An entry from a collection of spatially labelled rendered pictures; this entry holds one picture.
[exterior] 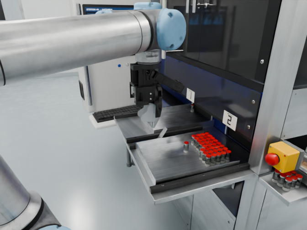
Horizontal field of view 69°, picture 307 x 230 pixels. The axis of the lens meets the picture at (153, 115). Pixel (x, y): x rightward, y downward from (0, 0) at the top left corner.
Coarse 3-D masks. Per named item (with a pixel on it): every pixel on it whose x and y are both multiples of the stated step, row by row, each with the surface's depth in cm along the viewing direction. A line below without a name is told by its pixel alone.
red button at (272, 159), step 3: (270, 153) 72; (273, 153) 72; (267, 156) 72; (270, 156) 71; (273, 156) 70; (276, 156) 71; (267, 159) 72; (270, 159) 71; (273, 159) 70; (276, 159) 70; (267, 162) 72; (270, 162) 71; (273, 162) 70; (276, 162) 70; (270, 165) 72; (273, 165) 71
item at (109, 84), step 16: (80, 0) 127; (96, 0) 131; (112, 0) 135; (128, 0) 139; (144, 0) 143; (96, 64) 144; (112, 64) 149; (128, 64) 153; (80, 80) 152; (96, 80) 148; (112, 80) 153; (128, 80) 158; (96, 96) 152; (112, 96) 157; (128, 96) 163
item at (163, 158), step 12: (192, 132) 105; (144, 144) 99; (156, 144) 101; (168, 144) 102; (180, 144) 102; (144, 156) 93; (156, 156) 93; (168, 156) 93; (180, 156) 93; (192, 156) 93; (156, 168) 86; (168, 168) 86; (180, 168) 86; (192, 168) 86; (204, 168) 81; (216, 168) 82; (156, 180) 75; (168, 180) 77
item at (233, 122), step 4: (224, 112) 96; (228, 112) 93; (224, 116) 96; (228, 116) 93; (232, 116) 91; (224, 120) 96; (228, 120) 94; (232, 120) 91; (236, 120) 89; (232, 124) 92; (232, 128) 92
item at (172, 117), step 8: (168, 112) 136; (176, 112) 136; (184, 112) 136; (192, 112) 136; (160, 120) 125; (168, 120) 125; (176, 120) 125; (184, 120) 125; (192, 120) 125; (200, 120) 125; (208, 120) 117; (152, 128) 109; (160, 128) 116; (168, 128) 110; (176, 128) 112
